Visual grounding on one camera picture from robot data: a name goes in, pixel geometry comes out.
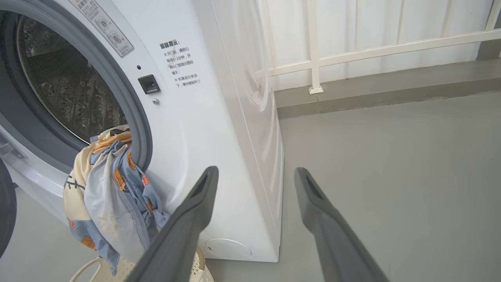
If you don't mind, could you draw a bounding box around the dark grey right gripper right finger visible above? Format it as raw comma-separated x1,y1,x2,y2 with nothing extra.
294,167,390,282

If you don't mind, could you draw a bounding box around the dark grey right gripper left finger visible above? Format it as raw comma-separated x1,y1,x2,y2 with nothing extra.
125,166,219,282

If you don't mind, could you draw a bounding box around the blue cream orange patterned garment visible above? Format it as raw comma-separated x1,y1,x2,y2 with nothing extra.
63,125,171,277

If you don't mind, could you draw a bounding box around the dark grey glass washer door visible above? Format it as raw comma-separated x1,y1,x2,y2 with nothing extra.
0,159,18,259

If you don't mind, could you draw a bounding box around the cream perforated plastic laundry basket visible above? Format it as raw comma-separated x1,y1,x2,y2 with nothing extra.
68,246,215,282

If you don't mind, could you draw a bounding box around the white front-load washing machine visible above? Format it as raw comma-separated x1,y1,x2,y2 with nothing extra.
0,0,285,263

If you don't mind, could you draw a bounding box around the white metal railing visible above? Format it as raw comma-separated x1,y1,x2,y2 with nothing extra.
250,0,501,95

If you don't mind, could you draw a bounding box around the grey warning sticker with pictograms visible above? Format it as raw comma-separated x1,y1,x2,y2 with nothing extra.
68,0,134,58

